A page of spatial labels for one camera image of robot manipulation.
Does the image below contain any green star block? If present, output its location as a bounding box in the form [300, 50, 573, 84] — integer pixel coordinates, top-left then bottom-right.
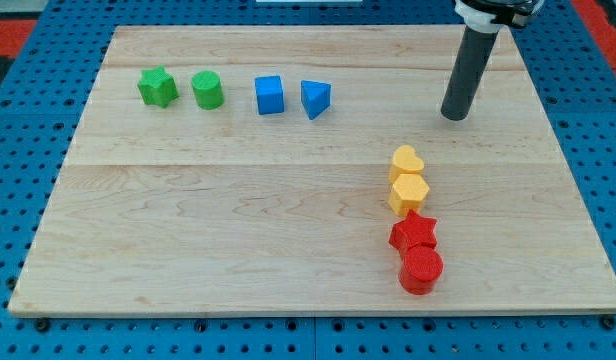
[137, 66, 179, 108]

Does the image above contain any blue triangular prism block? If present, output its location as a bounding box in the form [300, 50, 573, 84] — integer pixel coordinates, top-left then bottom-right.
[300, 80, 332, 120]

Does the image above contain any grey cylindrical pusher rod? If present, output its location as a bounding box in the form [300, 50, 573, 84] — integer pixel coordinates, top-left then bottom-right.
[440, 27, 498, 121]

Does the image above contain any green cylinder block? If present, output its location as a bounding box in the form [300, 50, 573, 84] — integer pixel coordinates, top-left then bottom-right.
[191, 70, 224, 110]

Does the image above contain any red cylinder block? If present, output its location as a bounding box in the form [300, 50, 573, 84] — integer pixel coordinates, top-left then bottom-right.
[398, 246, 444, 295]

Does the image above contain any yellow hexagon block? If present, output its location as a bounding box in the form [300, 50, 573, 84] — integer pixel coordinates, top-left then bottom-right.
[388, 174, 430, 217]

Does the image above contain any blue cube block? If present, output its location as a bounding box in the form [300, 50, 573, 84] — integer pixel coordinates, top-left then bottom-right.
[254, 75, 285, 115]

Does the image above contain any wooden board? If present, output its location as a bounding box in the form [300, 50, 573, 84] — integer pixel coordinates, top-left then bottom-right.
[9, 25, 616, 318]

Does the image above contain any yellow heart block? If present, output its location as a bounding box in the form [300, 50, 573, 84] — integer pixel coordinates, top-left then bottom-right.
[388, 145, 425, 183]

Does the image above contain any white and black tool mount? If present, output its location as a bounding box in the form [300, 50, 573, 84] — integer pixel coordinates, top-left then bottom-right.
[453, 0, 544, 33]

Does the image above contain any red star block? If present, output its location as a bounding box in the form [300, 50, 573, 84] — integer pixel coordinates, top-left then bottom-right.
[388, 210, 438, 257]

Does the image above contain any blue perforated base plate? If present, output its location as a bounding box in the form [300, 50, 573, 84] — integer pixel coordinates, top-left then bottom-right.
[0, 0, 616, 359]

